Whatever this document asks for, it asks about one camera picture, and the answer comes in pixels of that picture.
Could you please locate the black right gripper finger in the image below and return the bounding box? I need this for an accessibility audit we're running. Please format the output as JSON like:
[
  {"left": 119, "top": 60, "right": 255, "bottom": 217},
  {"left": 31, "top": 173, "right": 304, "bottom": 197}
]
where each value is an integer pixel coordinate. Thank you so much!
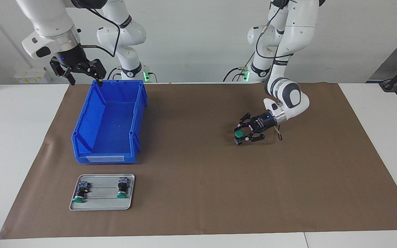
[
  {"left": 81, "top": 59, "right": 107, "bottom": 87},
  {"left": 50, "top": 59, "right": 75, "bottom": 86}
]

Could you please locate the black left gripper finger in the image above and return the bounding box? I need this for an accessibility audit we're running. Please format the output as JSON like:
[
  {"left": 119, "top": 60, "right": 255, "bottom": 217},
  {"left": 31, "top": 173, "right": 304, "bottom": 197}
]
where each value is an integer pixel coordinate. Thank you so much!
[
  {"left": 239, "top": 113, "right": 258, "bottom": 126},
  {"left": 244, "top": 133, "right": 265, "bottom": 143}
]

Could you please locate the green push button switch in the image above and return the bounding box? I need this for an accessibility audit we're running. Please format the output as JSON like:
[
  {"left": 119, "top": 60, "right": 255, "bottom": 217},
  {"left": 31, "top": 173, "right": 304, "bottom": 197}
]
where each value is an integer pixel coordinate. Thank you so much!
[
  {"left": 116, "top": 177, "right": 129, "bottom": 199},
  {"left": 234, "top": 128, "right": 249, "bottom": 146},
  {"left": 73, "top": 182, "right": 91, "bottom": 204}
]

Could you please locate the blue plastic storage bin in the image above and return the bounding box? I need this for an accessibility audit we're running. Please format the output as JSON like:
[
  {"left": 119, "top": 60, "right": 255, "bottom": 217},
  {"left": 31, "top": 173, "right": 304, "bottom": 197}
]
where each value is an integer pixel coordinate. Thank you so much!
[{"left": 71, "top": 80, "right": 148, "bottom": 164}]

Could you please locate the brown paper table mat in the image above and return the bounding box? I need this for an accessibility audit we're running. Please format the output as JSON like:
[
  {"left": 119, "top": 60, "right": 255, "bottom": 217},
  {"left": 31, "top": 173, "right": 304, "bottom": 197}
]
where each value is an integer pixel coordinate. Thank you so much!
[{"left": 0, "top": 82, "right": 397, "bottom": 240}]

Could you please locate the grey metal tray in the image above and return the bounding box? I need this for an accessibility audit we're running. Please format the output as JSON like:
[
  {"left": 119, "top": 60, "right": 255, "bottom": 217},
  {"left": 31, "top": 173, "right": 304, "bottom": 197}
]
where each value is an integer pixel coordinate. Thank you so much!
[{"left": 69, "top": 174, "right": 135, "bottom": 211}]

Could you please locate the black base cable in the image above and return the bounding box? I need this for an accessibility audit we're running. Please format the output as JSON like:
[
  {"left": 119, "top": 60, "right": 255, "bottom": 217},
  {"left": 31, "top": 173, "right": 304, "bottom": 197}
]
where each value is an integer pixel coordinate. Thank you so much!
[
  {"left": 107, "top": 67, "right": 122, "bottom": 81},
  {"left": 223, "top": 52, "right": 256, "bottom": 82}
]

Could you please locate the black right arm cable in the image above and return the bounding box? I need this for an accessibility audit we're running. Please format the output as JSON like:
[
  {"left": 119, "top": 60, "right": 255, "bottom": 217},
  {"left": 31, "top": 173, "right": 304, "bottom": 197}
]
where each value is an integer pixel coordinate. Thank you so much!
[{"left": 78, "top": 7, "right": 120, "bottom": 58}]

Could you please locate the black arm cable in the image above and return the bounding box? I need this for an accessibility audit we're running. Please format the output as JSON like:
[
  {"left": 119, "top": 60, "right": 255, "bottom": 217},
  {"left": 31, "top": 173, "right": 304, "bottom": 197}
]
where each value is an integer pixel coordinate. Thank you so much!
[
  {"left": 255, "top": 0, "right": 294, "bottom": 142},
  {"left": 78, "top": 7, "right": 120, "bottom": 58}
]

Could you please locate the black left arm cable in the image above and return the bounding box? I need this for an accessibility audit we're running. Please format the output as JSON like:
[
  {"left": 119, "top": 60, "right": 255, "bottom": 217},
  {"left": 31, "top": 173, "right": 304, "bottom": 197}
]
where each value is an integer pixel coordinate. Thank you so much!
[{"left": 255, "top": 0, "right": 294, "bottom": 142}]

